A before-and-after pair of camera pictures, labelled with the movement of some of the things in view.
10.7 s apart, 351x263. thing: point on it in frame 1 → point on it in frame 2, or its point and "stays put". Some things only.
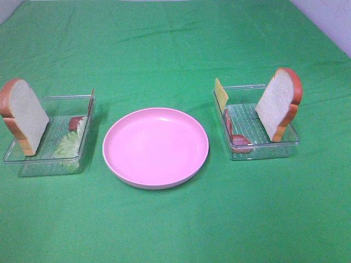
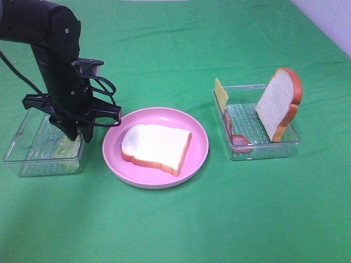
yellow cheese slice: [221, 93] stays put
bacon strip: [238, 142] stays put
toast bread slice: [22, 113] → [156, 145]
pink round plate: [156, 148] stays put
